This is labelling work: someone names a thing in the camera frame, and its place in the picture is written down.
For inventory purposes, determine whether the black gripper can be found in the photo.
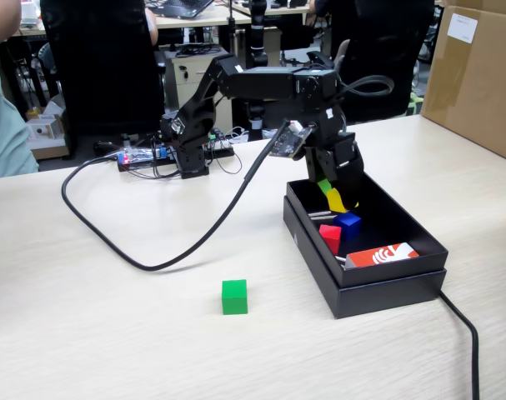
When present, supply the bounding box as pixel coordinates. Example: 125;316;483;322
304;132;367;210

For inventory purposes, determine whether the yellow wooden cube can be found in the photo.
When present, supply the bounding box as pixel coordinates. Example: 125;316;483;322
325;187;360;213

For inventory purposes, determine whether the blue wooden cube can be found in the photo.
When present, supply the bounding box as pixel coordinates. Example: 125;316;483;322
332;212;363;243

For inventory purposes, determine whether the red wooden cube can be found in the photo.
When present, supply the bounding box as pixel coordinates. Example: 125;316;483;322
318;223;343;255

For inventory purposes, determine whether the green wooden cube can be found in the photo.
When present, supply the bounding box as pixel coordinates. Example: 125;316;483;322
221;279;248;316

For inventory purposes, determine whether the forearm of seated person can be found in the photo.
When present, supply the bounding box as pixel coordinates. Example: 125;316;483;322
145;7;159;46

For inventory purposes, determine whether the bare person forearm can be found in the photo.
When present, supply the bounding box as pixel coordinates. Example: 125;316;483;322
0;0;23;49

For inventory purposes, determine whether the black cardboard box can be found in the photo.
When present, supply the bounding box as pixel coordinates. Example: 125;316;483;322
283;168;449;320

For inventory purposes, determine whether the small white product box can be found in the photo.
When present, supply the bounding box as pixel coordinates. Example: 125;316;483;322
23;116;66;143

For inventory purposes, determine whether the orange white card packet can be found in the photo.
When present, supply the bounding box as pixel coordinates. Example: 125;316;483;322
344;242;420;271

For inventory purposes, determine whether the green black patterned bag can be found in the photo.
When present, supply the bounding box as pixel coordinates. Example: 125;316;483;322
404;92;424;117

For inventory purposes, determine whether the black office chair with armrest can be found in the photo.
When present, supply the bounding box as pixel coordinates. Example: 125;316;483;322
306;0;435;124

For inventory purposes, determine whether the large brown cardboard carton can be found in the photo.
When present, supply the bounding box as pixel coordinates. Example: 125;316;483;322
419;0;506;166

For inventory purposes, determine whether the beige drawer cabinet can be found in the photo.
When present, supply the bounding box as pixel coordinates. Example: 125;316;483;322
164;46;233;134

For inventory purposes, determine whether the white shipping label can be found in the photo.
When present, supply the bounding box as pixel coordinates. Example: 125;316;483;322
446;12;478;45

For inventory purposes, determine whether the controller board with red light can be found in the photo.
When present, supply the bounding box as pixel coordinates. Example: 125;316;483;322
117;146;173;164

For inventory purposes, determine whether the beige office desk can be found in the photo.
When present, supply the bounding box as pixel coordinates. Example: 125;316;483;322
18;2;253;38

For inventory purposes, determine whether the black power strip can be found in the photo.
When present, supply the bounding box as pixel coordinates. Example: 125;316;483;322
118;150;236;173

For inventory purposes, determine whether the black laptop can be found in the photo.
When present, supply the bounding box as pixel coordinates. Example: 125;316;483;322
146;0;216;20

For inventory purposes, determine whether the large black office chair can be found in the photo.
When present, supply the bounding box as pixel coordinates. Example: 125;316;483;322
39;0;167;162

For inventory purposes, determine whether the person torso teal shirt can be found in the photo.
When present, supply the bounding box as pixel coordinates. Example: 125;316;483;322
0;52;40;181

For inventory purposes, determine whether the green camera circuit board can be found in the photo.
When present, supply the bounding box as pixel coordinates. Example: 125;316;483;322
268;120;313;162

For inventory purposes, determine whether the white cable bundle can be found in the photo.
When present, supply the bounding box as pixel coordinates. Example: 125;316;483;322
229;127;252;145

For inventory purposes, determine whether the black robot wire bundle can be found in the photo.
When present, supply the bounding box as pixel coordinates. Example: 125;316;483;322
339;74;394;99

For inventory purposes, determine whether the thick black sleeved camera cable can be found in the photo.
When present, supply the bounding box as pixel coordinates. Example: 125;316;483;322
61;120;295;273

